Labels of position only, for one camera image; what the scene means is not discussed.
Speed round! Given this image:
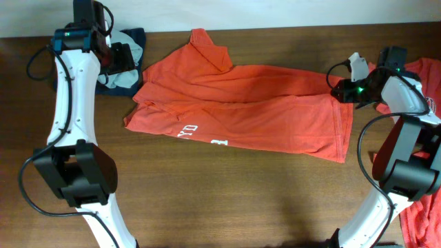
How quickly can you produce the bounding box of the red FRAM t-shirt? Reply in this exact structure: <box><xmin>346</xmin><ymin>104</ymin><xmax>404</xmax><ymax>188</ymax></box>
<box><xmin>124</xmin><ymin>28</ymin><xmax>353</xmax><ymax>163</ymax></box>

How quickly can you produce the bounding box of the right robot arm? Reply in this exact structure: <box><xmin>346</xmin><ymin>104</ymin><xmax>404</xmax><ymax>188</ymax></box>
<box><xmin>325</xmin><ymin>46</ymin><xmax>440</xmax><ymax>247</ymax></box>

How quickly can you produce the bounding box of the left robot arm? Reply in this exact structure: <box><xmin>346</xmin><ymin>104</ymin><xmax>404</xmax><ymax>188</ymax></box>
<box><xmin>24</xmin><ymin>1</ymin><xmax>139</xmax><ymax>247</ymax></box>

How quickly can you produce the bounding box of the light grey crumpled garment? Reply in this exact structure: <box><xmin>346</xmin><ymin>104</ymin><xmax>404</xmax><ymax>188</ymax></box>
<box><xmin>97</xmin><ymin>30</ymin><xmax>143</xmax><ymax>90</ymax></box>

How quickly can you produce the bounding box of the folded dark navy garment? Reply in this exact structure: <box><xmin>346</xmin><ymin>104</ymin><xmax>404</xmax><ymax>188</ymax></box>
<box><xmin>53</xmin><ymin>27</ymin><xmax>147</xmax><ymax>97</ymax></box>

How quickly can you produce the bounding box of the red soccer t-shirt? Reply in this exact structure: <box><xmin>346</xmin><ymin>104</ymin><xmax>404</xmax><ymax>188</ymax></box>
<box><xmin>367</xmin><ymin>57</ymin><xmax>441</xmax><ymax>248</ymax></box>

